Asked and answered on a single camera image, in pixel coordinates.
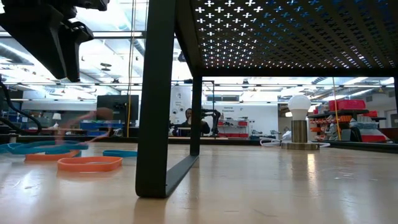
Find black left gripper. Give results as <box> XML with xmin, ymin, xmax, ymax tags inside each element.
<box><xmin>0</xmin><ymin>0</ymin><xmax>110</xmax><ymax>83</ymax></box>

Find orange rubber band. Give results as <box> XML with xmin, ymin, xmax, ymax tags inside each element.
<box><xmin>57</xmin><ymin>156</ymin><xmax>123</xmax><ymax>173</ymax></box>
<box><xmin>55</xmin><ymin>107</ymin><xmax>114</xmax><ymax>146</ymax></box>
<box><xmin>24</xmin><ymin>150</ymin><xmax>82</xmax><ymax>162</ymax></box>

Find black perforated metal shelf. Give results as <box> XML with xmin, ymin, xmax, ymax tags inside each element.
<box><xmin>135</xmin><ymin>0</ymin><xmax>398</xmax><ymax>199</ymax></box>

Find black monitor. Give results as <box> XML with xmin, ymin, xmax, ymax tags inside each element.
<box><xmin>96</xmin><ymin>95</ymin><xmax>140</xmax><ymax>121</ymax></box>

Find white background panel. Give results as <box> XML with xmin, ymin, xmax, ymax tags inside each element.
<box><xmin>170</xmin><ymin>86</ymin><xmax>192</xmax><ymax>124</ymax></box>

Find person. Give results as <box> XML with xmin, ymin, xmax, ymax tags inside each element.
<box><xmin>177</xmin><ymin>108</ymin><xmax>211</xmax><ymax>137</ymax></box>

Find red background bins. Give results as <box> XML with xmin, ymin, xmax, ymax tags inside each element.
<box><xmin>217</xmin><ymin>120</ymin><xmax>249</xmax><ymax>138</ymax></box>

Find white light bulb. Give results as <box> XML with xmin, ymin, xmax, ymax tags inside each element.
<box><xmin>287</xmin><ymin>94</ymin><xmax>312</xmax><ymax>121</ymax></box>

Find brass lamp base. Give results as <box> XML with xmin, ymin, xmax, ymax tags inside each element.
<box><xmin>280</xmin><ymin>119</ymin><xmax>320</xmax><ymax>151</ymax></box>

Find shelf rack red bins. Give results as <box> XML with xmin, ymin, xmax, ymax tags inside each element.
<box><xmin>307</xmin><ymin>99</ymin><xmax>389</xmax><ymax>144</ymax></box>

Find black arm base cable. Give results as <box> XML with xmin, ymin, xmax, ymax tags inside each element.
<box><xmin>0</xmin><ymin>80</ymin><xmax>43</xmax><ymax>136</ymax></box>

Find black background rig frame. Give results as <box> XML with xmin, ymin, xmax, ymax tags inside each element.
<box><xmin>170</xmin><ymin>79</ymin><xmax>216</xmax><ymax>138</ymax></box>

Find thin hanging cord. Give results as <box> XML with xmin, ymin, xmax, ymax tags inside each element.
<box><xmin>331</xmin><ymin>77</ymin><xmax>342</xmax><ymax>141</ymax></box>

